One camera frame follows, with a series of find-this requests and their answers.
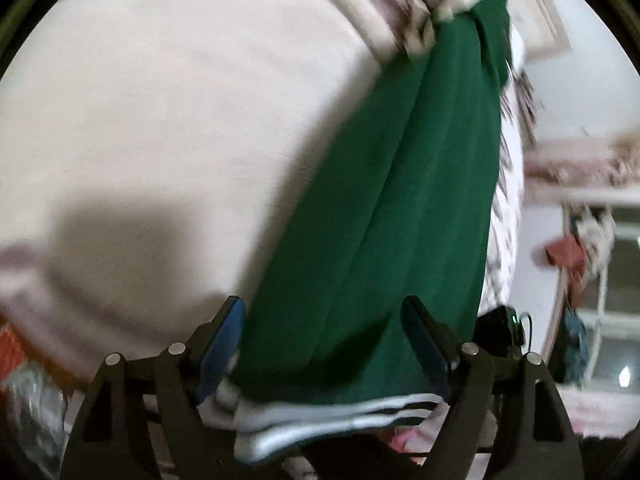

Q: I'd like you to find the white fluffy garment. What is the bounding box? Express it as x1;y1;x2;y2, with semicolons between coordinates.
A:
575;205;617;281

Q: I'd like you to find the teal garment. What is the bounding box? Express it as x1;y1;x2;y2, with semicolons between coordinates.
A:
562;305;590;386

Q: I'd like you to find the beige bed headboard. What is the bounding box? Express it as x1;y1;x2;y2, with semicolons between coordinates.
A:
510;0;572;63

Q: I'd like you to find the green white varsity jacket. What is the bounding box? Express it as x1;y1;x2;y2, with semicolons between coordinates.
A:
0;0;526;466

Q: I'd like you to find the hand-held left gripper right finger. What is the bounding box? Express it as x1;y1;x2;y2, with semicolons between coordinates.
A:
401;295;585;480

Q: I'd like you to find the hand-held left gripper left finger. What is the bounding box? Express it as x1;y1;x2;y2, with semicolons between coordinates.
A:
60;295;247;480

